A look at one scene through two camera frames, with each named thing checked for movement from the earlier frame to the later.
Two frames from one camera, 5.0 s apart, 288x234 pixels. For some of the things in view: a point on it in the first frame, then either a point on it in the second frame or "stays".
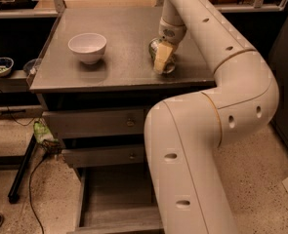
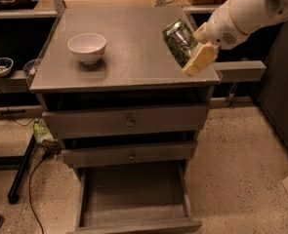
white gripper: x=172 y=33 -> x=222 y=23
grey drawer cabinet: x=98 y=111 stays
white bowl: x=90 y=48 stays
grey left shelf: x=16 y=82 stays
